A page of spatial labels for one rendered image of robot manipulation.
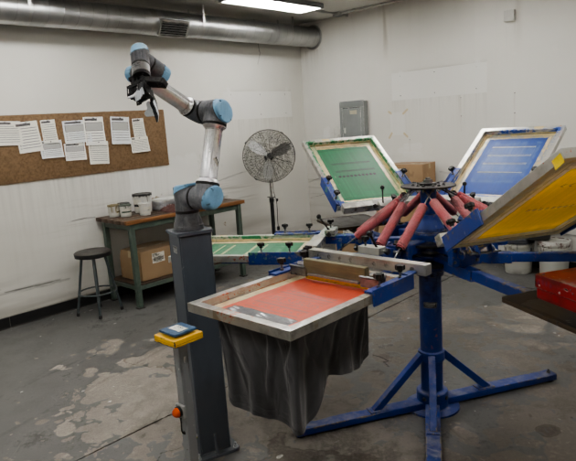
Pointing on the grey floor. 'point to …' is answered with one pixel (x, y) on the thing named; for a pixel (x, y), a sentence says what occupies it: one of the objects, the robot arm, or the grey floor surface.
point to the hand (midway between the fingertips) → (148, 112)
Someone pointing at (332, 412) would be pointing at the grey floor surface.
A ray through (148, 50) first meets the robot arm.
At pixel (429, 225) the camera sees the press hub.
